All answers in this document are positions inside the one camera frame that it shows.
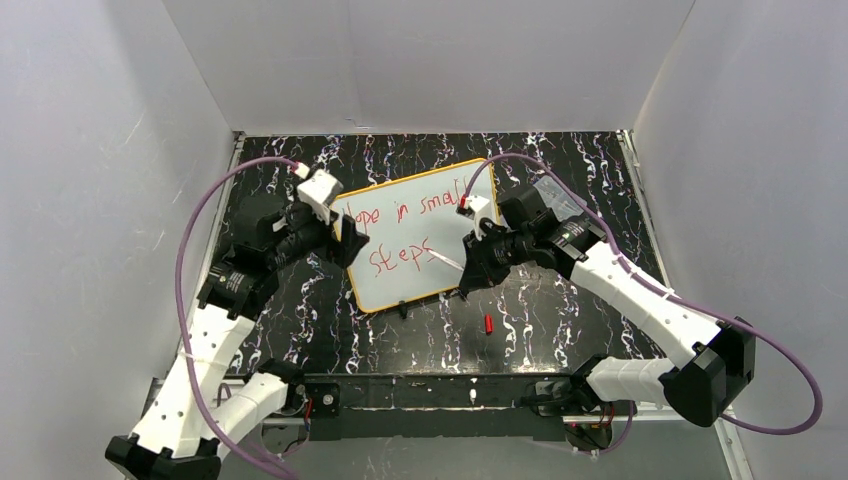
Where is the yellow framed whiteboard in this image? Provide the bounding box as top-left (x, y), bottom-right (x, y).
top-left (332, 159), bottom-right (496, 313)

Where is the red whiteboard marker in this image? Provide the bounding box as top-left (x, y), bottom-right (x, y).
top-left (427, 249), bottom-right (464, 271)

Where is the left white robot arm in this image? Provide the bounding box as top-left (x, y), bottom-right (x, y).
top-left (105, 195), bottom-right (369, 479)

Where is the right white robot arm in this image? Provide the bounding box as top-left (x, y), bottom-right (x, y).
top-left (457, 187), bottom-right (755, 427)

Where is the clear plastic screw box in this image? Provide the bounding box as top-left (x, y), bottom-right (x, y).
top-left (533, 176), bottom-right (586, 220)

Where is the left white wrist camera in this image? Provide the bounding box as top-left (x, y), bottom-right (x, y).
top-left (297, 169), bottom-right (344, 225)

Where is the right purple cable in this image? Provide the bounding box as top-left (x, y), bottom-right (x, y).
top-left (460, 152), bottom-right (824, 437)

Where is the aluminium table frame rail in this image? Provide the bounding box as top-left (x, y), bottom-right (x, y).
top-left (125, 370), bottom-right (753, 480)

